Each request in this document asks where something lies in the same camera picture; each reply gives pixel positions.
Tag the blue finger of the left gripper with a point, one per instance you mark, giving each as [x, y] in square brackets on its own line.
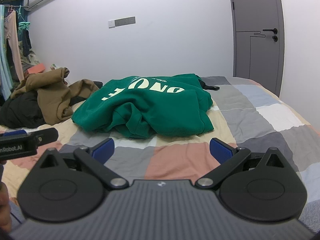
[14, 133]

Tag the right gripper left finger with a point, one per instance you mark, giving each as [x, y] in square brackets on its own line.
[92, 160]

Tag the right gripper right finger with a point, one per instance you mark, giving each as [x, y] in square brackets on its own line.
[231, 161]

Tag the green hoodie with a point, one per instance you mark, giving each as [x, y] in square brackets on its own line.
[140, 107]

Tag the person's left hand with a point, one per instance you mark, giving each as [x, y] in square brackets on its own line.
[5, 209]

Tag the patchwork bed quilt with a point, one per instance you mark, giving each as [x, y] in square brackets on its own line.
[244, 114]

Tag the brown garment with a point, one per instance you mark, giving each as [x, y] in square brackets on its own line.
[53, 95]

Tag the hanging light blue garment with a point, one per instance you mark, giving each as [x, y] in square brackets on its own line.
[6, 79]

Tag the orange box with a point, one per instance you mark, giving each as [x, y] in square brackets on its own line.
[36, 69]

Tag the grey door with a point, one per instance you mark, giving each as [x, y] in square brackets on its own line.
[256, 55]

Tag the black door handle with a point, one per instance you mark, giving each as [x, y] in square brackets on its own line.
[274, 31]

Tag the wall switch panel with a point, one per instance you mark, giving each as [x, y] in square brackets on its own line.
[121, 22]

